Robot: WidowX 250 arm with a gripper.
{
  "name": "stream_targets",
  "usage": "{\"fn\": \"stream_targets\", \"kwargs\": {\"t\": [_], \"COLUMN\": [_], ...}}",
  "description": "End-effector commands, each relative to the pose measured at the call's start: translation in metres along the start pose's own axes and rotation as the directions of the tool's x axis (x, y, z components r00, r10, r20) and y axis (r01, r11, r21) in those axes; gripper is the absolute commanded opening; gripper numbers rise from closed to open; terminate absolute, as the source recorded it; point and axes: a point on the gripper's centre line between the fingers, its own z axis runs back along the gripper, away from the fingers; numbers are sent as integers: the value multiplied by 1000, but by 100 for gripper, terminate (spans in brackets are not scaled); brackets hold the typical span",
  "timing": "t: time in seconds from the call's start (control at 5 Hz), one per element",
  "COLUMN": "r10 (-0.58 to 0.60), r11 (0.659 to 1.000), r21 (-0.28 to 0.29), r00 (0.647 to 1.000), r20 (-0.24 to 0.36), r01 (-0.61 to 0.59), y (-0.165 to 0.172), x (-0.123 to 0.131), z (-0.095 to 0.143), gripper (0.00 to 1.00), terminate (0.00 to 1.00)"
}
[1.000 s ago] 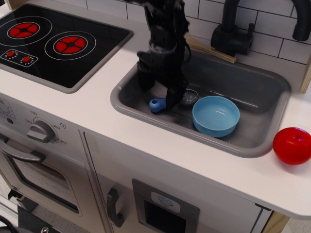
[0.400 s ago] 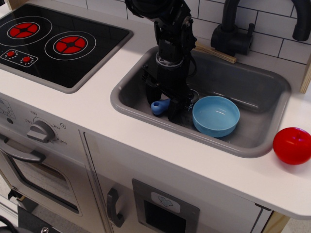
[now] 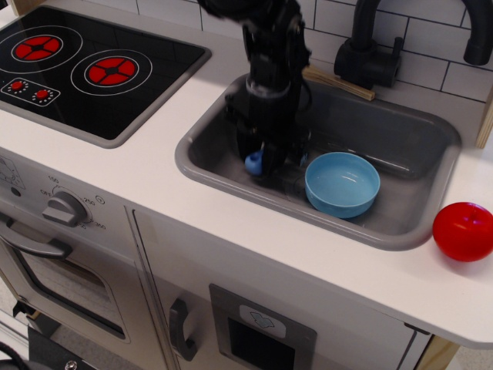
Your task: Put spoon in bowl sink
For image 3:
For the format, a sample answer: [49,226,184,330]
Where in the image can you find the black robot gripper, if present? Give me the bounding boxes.
[225,86,310,177]

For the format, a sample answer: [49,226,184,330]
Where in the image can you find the blue handled grey toy spoon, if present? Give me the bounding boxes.
[244,142,309,177]

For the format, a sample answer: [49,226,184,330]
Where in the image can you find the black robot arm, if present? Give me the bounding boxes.
[200,1,310,177]

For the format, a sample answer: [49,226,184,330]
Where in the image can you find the light blue plastic bowl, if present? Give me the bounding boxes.
[304,152,381,219]

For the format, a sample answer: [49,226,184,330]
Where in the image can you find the grey toy sink basin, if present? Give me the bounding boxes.
[175,77,461,251]

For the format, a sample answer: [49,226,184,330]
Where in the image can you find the wooden spatula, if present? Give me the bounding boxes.
[303,66,376,101]

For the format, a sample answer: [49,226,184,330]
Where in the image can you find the black toy faucet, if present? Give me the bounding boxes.
[334,0,492,89]

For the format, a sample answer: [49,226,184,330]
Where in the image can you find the black toy stove top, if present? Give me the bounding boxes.
[1,5,211,149]

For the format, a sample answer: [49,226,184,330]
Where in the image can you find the grey dispenser panel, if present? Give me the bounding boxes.
[209,284,317,369]

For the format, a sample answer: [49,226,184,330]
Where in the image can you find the grey oven knob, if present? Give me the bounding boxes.
[42,191,88,227]

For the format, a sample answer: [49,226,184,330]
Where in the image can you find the red toy apple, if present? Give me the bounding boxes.
[432,202,492,262]

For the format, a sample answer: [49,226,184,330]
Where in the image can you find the toy oven door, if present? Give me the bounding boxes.
[0,207,163,370]

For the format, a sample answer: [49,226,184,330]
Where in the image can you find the grey cabinet door handle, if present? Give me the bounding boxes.
[169,298,197,362]

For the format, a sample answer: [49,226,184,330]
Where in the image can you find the grey oven door handle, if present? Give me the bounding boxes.
[1,214,72,260]

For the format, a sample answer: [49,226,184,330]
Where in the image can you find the black cable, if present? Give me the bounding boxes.
[0,341,28,370]

